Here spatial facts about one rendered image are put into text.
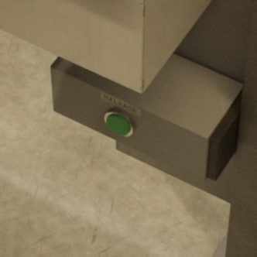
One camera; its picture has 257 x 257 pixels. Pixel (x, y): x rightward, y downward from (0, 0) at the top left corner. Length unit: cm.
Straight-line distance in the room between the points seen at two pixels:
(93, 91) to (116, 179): 137
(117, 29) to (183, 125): 24
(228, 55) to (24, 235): 138
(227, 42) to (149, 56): 21
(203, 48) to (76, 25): 25
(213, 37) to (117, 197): 140
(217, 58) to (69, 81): 16
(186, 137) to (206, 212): 136
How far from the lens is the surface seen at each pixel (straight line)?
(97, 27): 125
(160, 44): 127
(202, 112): 145
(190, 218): 280
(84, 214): 280
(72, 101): 152
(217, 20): 143
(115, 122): 149
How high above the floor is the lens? 233
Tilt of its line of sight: 53 degrees down
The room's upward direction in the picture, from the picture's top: straight up
